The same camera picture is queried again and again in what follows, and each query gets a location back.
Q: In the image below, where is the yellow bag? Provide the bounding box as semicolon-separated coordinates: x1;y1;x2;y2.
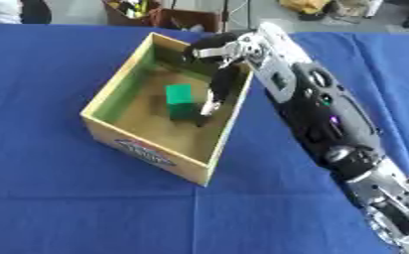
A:
277;0;334;15

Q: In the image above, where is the person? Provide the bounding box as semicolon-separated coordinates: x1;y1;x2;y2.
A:
0;0;54;25

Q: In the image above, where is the brown cardboard box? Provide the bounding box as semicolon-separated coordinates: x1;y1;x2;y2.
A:
100;0;222;34

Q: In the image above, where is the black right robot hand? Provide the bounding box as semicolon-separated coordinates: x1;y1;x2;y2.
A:
180;30;257;117

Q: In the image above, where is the black tripod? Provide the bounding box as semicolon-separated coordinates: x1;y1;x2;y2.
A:
218;0;253;33

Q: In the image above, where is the tan cardboard box green inside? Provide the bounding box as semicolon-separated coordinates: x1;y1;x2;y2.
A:
77;31;257;188

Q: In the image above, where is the green rectangular block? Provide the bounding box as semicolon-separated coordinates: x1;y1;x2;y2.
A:
164;83;200;121

